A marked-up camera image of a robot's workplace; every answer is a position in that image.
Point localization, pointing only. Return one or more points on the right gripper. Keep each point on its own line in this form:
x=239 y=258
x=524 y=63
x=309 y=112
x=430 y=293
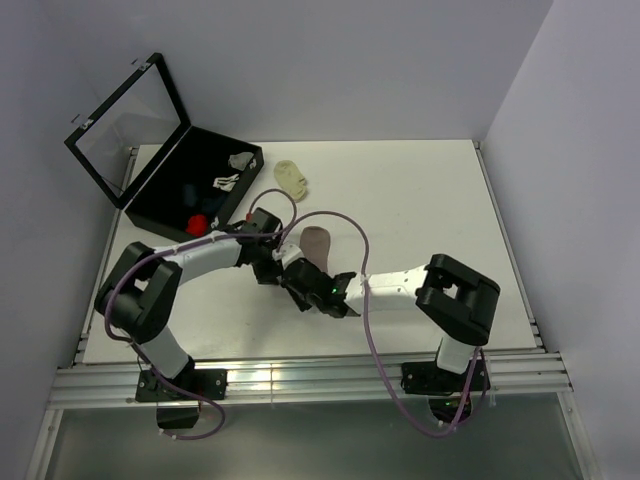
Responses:
x=303 y=305

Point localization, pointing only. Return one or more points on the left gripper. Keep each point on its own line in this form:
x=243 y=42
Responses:
x=267 y=275

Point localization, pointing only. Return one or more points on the taupe sock red striped cuff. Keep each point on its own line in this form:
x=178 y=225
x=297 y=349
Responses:
x=315 y=244

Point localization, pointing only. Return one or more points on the beige red reindeer sock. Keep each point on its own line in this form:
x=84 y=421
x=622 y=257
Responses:
x=197 y=225

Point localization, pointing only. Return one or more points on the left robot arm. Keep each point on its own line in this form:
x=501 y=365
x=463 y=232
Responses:
x=137 y=297

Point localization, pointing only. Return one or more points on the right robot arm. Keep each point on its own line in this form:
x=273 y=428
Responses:
x=459 y=300

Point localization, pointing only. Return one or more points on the dark blue sock in box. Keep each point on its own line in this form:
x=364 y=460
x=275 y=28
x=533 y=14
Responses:
x=211 y=206

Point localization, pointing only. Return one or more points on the white patterned sock in box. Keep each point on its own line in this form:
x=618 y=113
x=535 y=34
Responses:
x=226 y=184

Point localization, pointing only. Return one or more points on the black display box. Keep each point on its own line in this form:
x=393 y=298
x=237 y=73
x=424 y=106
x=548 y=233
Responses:
x=140 y=148

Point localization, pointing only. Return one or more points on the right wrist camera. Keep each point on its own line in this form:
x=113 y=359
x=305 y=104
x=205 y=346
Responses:
x=287 y=253

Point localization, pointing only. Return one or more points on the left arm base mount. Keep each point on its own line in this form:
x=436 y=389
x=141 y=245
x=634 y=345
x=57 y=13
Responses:
x=178 y=407

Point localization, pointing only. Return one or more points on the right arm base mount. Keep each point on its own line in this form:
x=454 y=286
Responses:
x=444 y=388

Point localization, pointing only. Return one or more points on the aluminium front rail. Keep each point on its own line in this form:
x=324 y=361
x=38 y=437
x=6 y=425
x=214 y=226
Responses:
x=351 y=378

